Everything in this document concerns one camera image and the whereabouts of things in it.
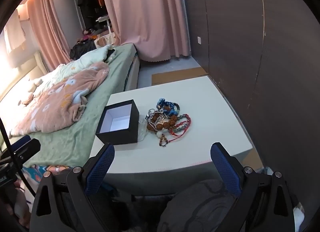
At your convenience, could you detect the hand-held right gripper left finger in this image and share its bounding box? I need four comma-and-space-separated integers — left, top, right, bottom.
29, 143, 115, 232

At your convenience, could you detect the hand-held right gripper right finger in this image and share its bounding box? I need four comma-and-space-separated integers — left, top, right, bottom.
210, 142, 304, 232

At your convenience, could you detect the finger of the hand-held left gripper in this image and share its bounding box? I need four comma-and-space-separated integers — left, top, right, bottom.
10, 134, 41, 167

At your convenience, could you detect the black jewelry box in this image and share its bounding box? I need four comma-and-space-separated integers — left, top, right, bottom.
95, 99, 140, 145

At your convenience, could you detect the colourful printed cloth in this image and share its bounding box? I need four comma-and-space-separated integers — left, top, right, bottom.
21, 164, 73, 190

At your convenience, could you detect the brown cardboard sheet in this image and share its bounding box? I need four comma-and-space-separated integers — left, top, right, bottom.
241, 147, 264, 170
151, 67, 208, 86

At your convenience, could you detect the dark grey cushion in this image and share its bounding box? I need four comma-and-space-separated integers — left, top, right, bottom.
156, 179, 240, 232

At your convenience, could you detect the beige plush toy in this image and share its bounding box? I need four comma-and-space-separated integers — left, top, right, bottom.
19, 78, 43, 105

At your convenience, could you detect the pink floral blanket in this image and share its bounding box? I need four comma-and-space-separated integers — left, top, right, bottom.
9, 62, 110, 136

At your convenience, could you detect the clear plastic bag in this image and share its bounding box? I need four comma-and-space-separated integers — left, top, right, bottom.
138, 118, 153, 144

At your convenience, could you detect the bed with green sheet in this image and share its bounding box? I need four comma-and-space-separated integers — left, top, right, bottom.
0, 43, 140, 170

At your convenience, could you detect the beige headboard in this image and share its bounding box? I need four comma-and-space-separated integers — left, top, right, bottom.
0, 51, 49, 98

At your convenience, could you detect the pale green duvet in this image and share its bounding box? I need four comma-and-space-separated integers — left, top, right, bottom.
32, 45, 113, 98

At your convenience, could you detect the white hanging cloth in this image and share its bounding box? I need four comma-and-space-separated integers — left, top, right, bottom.
4, 10, 29, 56

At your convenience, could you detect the dark clothes pile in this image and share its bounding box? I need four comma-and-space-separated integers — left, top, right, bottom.
69, 40, 98, 60

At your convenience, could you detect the narrow pink curtain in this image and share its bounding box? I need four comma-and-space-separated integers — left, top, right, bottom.
26, 0, 73, 73

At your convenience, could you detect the white drying rack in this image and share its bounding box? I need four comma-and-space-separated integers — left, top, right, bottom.
96, 15, 112, 35

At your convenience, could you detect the wide pink curtain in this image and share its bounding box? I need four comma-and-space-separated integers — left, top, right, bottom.
99, 0, 193, 62

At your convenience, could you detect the black cable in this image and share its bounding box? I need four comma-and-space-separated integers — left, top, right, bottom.
0, 117, 38, 199

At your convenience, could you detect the red cord bracelet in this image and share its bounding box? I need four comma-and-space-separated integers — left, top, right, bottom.
169, 113, 192, 140

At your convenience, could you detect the green bead bracelet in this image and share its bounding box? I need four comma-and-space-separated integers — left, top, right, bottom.
167, 113, 190, 135

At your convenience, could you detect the brown rudraksha bead bracelet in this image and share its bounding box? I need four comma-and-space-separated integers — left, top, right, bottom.
147, 112, 175, 131

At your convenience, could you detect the silver ornament bracelet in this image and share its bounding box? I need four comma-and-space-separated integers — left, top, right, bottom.
146, 108, 173, 129

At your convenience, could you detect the blue bead bracelet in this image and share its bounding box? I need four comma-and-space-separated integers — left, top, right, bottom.
156, 98, 181, 117

